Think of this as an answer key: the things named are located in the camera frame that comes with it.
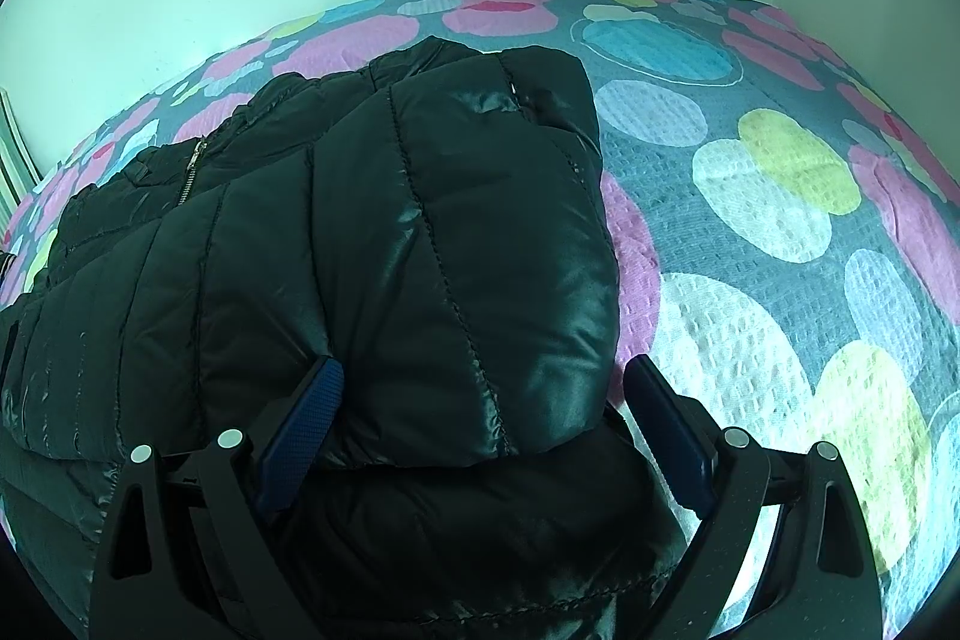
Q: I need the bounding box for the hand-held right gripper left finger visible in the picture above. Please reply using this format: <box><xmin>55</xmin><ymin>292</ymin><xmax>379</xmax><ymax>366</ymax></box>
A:
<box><xmin>88</xmin><ymin>355</ymin><xmax>347</xmax><ymax>640</ymax></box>

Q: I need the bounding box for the black puffer jacket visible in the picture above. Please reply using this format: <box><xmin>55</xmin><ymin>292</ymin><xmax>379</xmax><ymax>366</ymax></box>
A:
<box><xmin>0</xmin><ymin>36</ymin><xmax>687</xmax><ymax>640</ymax></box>

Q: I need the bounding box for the grey white striped pillow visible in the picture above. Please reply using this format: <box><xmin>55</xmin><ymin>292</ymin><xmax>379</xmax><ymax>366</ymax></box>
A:
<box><xmin>0</xmin><ymin>91</ymin><xmax>40</xmax><ymax>217</ymax></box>

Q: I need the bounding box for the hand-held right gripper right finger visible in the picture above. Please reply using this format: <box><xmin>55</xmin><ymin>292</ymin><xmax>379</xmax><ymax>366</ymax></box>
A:
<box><xmin>622</xmin><ymin>353</ymin><xmax>884</xmax><ymax>640</ymax></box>

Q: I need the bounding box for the circle-printed bedspread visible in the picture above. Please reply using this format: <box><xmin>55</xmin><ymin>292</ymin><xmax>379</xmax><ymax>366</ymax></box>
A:
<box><xmin>0</xmin><ymin>0</ymin><xmax>960</xmax><ymax>640</ymax></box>

